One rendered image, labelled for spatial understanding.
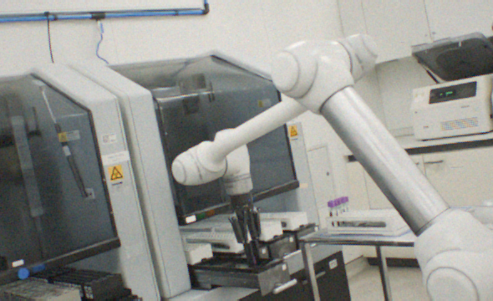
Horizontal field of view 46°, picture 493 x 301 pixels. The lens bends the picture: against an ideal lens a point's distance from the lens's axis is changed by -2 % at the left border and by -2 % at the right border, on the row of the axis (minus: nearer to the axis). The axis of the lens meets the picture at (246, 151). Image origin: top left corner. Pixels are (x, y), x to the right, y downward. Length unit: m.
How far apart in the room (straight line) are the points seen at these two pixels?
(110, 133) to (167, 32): 1.70
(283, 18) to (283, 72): 2.87
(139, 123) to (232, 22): 2.01
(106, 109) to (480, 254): 1.22
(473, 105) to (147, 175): 2.45
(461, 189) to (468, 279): 2.84
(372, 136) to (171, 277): 0.97
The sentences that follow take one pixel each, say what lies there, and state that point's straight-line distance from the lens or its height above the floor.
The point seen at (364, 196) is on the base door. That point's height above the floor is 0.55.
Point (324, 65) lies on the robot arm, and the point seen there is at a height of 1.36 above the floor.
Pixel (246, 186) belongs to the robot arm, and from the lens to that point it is 1.95.
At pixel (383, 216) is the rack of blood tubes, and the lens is 1.99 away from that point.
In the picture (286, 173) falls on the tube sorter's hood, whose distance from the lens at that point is 2.42.
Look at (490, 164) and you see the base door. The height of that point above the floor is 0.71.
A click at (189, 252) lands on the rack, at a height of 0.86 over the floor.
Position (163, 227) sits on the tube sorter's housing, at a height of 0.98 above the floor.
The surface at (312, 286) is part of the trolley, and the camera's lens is 2.22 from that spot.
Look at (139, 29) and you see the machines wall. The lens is 3.47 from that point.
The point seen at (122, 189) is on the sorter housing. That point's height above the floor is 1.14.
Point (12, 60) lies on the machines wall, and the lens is 3.08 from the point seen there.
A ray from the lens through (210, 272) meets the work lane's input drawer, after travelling 2.04.
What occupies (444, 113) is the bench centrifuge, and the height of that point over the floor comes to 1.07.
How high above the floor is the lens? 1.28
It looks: 3 degrees down
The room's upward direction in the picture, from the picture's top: 11 degrees counter-clockwise
